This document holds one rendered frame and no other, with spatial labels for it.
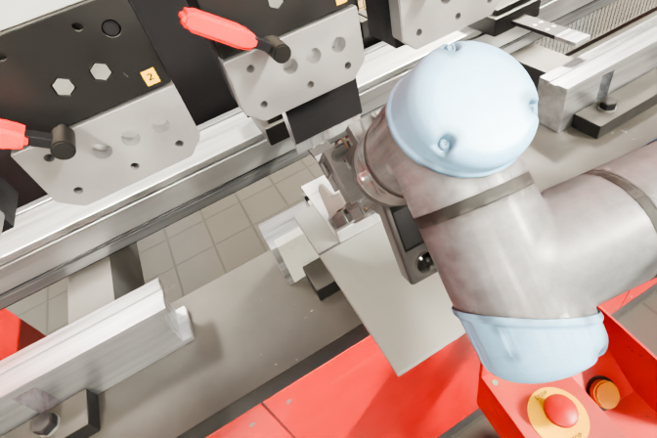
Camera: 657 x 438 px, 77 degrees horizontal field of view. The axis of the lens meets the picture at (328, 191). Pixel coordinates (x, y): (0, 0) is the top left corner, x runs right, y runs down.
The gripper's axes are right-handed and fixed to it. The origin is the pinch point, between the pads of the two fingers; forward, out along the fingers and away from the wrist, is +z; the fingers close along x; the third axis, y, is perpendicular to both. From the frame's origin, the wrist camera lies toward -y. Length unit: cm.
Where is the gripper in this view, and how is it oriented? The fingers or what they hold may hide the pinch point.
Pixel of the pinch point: (359, 212)
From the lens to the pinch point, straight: 55.7
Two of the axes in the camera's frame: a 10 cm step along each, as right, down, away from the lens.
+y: -4.8, -8.7, 0.8
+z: -1.3, 1.7, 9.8
